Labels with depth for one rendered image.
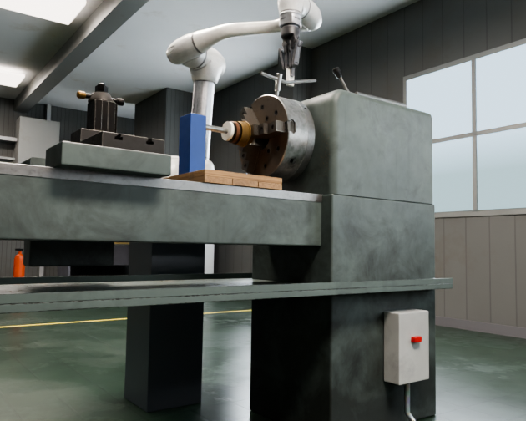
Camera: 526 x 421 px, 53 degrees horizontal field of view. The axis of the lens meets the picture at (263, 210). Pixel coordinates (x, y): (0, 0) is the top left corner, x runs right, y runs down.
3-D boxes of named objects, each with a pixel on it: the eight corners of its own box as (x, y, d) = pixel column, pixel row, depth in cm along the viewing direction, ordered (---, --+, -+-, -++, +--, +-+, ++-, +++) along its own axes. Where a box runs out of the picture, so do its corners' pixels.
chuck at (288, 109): (252, 179, 213) (260, 101, 211) (302, 184, 188) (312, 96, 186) (234, 176, 208) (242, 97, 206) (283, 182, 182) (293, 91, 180)
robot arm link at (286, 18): (289, 7, 205) (288, 22, 205) (305, 13, 211) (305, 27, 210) (274, 15, 212) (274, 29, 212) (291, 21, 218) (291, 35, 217)
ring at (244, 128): (243, 124, 195) (222, 120, 189) (258, 120, 187) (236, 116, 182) (242, 149, 194) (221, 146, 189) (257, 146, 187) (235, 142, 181)
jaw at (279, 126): (273, 129, 194) (293, 120, 184) (273, 142, 193) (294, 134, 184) (249, 124, 187) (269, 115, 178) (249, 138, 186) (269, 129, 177)
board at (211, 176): (224, 197, 204) (224, 186, 204) (281, 190, 175) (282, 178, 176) (153, 190, 186) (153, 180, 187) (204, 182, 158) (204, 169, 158)
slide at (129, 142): (108, 171, 182) (109, 159, 182) (164, 155, 148) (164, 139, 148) (55, 166, 171) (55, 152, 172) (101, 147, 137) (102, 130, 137)
